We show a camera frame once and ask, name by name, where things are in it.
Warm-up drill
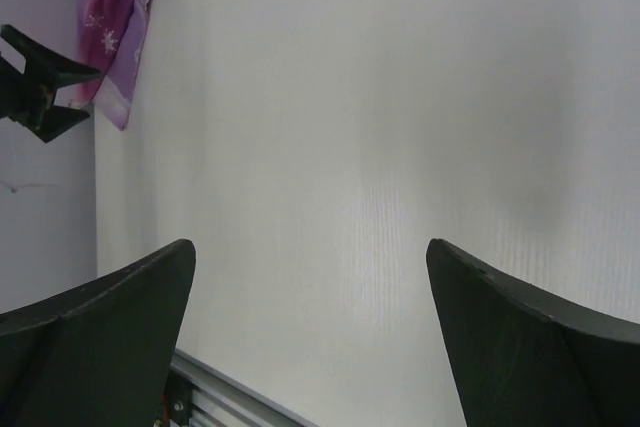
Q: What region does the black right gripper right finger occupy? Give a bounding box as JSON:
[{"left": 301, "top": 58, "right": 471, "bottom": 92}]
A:
[{"left": 426, "top": 239, "right": 639, "bottom": 426}]

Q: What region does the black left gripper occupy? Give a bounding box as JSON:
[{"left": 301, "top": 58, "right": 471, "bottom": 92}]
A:
[{"left": 1, "top": 24, "right": 102, "bottom": 143}]

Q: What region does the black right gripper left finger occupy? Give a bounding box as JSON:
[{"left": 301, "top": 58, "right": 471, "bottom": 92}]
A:
[{"left": 1, "top": 239, "right": 195, "bottom": 426}]

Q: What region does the purple princess placemat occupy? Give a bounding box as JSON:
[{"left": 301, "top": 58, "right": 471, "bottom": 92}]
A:
[{"left": 73, "top": 0, "right": 152, "bottom": 130}]

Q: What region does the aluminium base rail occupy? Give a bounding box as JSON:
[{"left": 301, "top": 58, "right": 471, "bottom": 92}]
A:
[{"left": 157, "top": 350, "right": 313, "bottom": 426}]

